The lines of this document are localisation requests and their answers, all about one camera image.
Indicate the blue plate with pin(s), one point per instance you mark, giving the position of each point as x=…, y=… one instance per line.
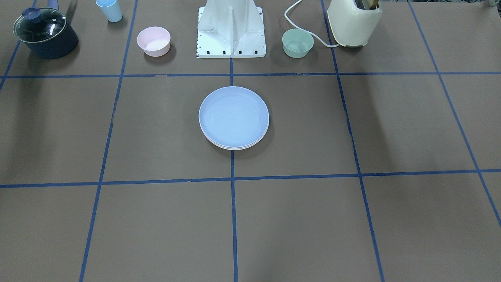
x=233, y=110

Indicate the pink plate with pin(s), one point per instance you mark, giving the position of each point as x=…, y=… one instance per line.
x=239, y=142

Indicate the cream plate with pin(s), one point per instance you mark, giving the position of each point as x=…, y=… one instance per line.
x=235, y=148

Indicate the green bowl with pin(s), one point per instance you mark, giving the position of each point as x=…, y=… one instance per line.
x=297, y=43

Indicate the pink bowl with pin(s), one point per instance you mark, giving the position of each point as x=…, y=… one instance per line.
x=154, y=41

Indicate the cream toaster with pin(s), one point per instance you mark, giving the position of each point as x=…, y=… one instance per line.
x=352, y=22

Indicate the light blue cup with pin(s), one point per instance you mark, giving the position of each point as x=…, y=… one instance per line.
x=111, y=10

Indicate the dark blue pot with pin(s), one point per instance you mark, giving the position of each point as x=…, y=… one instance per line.
x=58, y=46

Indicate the glass pot lid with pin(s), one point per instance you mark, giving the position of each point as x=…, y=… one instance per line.
x=36, y=25

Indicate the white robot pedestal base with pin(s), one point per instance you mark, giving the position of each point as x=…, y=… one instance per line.
x=230, y=29

